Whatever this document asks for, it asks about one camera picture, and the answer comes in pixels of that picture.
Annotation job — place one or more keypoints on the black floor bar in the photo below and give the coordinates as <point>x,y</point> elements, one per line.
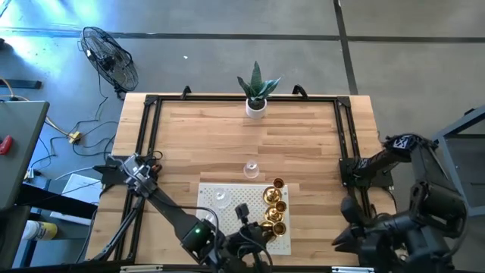
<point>22,84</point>

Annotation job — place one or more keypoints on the black floor fan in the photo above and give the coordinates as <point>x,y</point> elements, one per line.
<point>110,60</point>

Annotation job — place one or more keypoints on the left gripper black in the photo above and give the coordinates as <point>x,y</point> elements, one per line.
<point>246,250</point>

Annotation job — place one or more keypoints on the green succulent plant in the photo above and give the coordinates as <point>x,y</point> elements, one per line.
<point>257,89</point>

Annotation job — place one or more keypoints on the clear glass candle holder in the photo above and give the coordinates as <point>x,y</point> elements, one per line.
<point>221,198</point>
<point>207,217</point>
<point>251,169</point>

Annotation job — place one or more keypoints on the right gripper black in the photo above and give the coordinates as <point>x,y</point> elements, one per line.
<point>369,242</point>

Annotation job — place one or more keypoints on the white perforated metal shelf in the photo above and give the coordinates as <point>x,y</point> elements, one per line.
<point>246,197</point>

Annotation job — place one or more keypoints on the gold candlestick holder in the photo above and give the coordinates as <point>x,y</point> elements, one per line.
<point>279,228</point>
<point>272,196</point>
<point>273,216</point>

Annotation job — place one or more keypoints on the silver metal clamp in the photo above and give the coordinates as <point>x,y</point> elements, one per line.
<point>350,270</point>
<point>141,269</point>

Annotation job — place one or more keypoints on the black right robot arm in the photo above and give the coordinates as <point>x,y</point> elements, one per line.
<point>435,197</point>

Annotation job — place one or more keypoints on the yellow and white can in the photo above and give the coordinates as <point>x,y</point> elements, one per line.
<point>41,230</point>

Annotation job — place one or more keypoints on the grey cabinet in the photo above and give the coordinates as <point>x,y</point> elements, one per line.
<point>19,151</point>

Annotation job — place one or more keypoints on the white plant pot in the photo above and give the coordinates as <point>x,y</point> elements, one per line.
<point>255,113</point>

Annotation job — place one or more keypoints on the white paper sheet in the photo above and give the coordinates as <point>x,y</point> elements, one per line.
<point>81,189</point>

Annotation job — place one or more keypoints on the grey metal table frame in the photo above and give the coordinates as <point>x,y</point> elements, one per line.
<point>475,115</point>

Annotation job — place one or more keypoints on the black aluminium table frame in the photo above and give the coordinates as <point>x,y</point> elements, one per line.
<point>208,98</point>

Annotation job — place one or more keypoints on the yellow power plug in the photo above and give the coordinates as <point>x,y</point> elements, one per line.
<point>75,137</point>

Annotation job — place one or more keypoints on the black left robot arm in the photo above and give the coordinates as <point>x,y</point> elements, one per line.
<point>170,212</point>

